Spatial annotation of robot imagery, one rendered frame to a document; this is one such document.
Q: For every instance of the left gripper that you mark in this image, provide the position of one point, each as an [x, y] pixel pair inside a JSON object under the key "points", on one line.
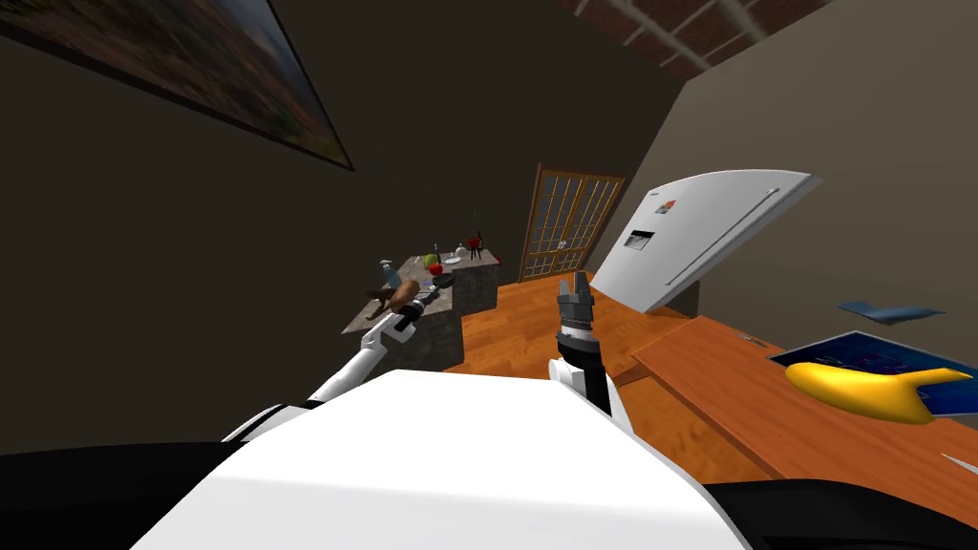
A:
{"points": [[435, 292]]}

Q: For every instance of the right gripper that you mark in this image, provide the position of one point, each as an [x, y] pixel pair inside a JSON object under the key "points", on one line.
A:
{"points": [[575, 312]]}

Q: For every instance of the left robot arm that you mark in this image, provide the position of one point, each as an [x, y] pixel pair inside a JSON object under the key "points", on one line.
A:
{"points": [[350, 373]]}

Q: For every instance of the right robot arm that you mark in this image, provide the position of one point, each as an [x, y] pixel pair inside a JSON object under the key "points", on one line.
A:
{"points": [[593, 376]]}

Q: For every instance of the grey stone counter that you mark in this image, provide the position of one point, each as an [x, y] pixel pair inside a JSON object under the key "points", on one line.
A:
{"points": [[439, 336]]}

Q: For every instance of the wooden glass-paned door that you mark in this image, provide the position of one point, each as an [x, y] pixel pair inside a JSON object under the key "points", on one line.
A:
{"points": [[569, 221]]}

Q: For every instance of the white refrigerator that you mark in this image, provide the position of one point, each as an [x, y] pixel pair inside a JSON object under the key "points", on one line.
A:
{"points": [[710, 229]]}

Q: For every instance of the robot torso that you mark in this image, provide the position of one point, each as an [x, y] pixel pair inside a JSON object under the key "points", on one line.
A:
{"points": [[428, 473]]}

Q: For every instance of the wooden table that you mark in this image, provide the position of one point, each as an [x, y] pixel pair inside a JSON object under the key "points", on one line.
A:
{"points": [[733, 397]]}

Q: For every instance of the yellow banana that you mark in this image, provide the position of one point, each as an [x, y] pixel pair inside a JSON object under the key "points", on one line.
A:
{"points": [[863, 389]]}

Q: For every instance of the blue flat object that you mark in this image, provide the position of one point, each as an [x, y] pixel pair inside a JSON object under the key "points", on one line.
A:
{"points": [[890, 312]]}

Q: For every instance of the silver knife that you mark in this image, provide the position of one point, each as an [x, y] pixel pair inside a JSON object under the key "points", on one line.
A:
{"points": [[961, 463]]}

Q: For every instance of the dark framed wall picture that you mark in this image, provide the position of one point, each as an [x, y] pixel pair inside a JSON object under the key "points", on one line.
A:
{"points": [[176, 65]]}

